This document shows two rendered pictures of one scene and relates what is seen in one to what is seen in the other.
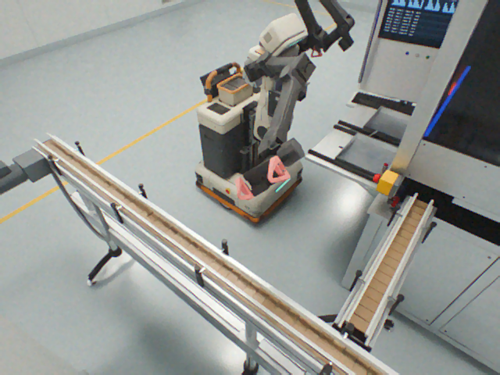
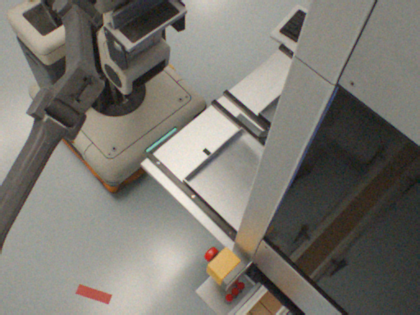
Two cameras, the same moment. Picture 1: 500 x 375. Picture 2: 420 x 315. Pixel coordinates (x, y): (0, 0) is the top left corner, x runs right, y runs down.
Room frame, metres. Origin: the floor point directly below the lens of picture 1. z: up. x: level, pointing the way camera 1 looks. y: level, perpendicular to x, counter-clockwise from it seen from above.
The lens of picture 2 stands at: (0.61, -0.52, 2.26)
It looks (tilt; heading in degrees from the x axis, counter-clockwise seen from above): 64 degrees down; 3
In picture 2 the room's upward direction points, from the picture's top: 5 degrees clockwise
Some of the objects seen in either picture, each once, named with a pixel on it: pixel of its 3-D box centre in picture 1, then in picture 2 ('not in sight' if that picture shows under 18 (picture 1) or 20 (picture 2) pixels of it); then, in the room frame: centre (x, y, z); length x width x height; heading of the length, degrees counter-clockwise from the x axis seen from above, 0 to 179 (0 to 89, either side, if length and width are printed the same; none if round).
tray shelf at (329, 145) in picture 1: (375, 141); (271, 145); (1.38, -0.68, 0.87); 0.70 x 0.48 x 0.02; 142
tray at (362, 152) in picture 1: (377, 158); (252, 190); (1.20, -0.64, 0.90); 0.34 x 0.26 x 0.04; 52
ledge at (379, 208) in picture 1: (387, 209); (229, 293); (0.89, -0.60, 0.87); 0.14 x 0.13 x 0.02; 52
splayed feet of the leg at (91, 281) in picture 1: (117, 254); not in sight; (1.18, 0.91, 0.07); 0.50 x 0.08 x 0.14; 142
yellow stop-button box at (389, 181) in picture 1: (388, 183); (225, 267); (0.93, -0.58, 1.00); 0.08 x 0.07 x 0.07; 52
